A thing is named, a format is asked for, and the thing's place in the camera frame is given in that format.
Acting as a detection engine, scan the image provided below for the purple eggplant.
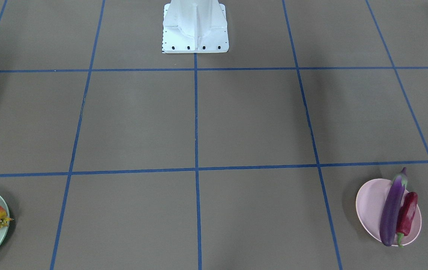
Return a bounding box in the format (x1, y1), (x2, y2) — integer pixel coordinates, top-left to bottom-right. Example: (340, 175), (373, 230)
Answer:
(379, 167), (408, 247)

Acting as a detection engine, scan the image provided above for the red chili pepper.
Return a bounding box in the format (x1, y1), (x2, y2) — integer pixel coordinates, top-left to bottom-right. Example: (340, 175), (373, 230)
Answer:
(395, 192), (418, 248)

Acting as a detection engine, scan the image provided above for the pink plate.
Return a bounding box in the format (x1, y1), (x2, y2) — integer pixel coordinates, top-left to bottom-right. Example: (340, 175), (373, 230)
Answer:
(356, 179), (422, 246)

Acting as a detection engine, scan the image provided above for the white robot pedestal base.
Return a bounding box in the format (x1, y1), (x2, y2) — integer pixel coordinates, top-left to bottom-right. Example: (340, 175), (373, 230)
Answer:
(162, 0), (229, 54)

